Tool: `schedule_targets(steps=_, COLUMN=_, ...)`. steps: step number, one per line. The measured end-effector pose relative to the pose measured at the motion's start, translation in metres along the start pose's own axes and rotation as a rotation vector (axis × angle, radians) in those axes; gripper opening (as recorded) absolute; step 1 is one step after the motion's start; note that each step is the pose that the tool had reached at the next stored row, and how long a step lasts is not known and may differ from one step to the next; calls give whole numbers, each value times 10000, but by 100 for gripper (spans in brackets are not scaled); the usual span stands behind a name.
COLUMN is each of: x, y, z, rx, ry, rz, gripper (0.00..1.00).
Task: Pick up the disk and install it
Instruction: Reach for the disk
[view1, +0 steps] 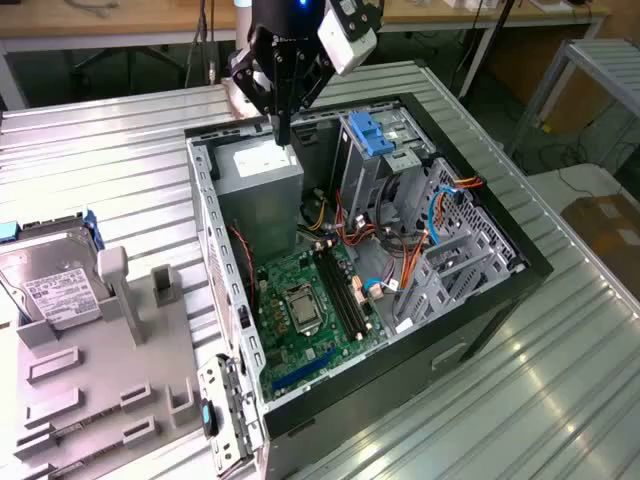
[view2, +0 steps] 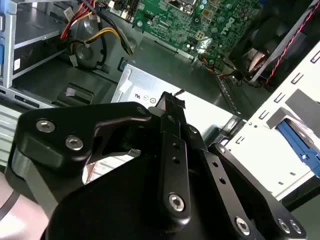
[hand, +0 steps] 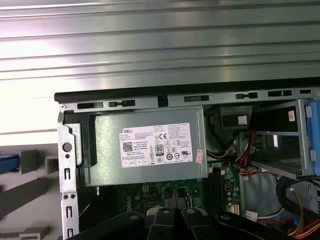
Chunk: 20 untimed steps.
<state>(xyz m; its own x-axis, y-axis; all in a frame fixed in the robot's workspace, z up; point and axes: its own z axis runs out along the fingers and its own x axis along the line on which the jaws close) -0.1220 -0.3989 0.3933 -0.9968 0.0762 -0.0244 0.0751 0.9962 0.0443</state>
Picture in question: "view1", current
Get brown cardboard box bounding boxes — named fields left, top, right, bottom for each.
left=559, top=194, right=640, bottom=296

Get yellow black power wires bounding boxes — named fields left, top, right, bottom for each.
left=299, top=187, right=334, bottom=234

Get metal slat frame table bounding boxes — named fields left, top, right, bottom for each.
left=507, top=37, right=640, bottom=176

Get metal card retainer bracket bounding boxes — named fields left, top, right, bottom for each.
left=197, top=352, right=266, bottom=476

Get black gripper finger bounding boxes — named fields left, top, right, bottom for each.
left=282, top=47, right=335, bottom=145
left=228, top=29, right=284, bottom=145

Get grey power supply box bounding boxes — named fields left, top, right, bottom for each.
left=212, top=133, right=306, bottom=261

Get black RAM slot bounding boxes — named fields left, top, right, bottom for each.
left=328, top=244, right=374, bottom=341
left=318, top=245, right=361, bottom=342
left=313, top=245, right=355, bottom=342
left=323, top=244, right=367, bottom=341

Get blue expansion slot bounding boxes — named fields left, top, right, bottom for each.
left=272, top=347, right=337, bottom=394

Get black PC case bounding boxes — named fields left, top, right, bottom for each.
left=183, top=91, right=555, bottom=480

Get silver CPU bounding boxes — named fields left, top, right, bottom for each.
left=289, top=293, right=319, bottom=326

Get metal optical drive cage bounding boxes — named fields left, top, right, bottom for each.
left=332, top=107, right=436, bottom=226

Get green motherboard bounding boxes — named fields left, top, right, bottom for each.
left=253, top=239, right=392, bottom=401

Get hard disk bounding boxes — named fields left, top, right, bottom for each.
left=0, top=209, right=109, bottom=331

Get blue plastic drive latch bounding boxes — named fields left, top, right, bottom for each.
left=349, top=110, right=396, bottom=157

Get CPU socket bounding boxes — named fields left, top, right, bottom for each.
left=282, top=284, right=329, bottom=337

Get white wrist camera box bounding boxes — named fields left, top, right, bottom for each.
left=317, top=0, right=379, bottom=77

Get blue black latch handle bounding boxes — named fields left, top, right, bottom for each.
left=199, top=397, right=220, bottom=437

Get grey parts rack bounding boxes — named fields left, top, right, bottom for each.
left=0, top=244, right=211, bottom=480

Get metal disk bay cage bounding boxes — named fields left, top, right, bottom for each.
left=392, top=157, right=526, bottom=331

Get blue data wire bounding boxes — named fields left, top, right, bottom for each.
left=363, top=185, right=460, bottom=301

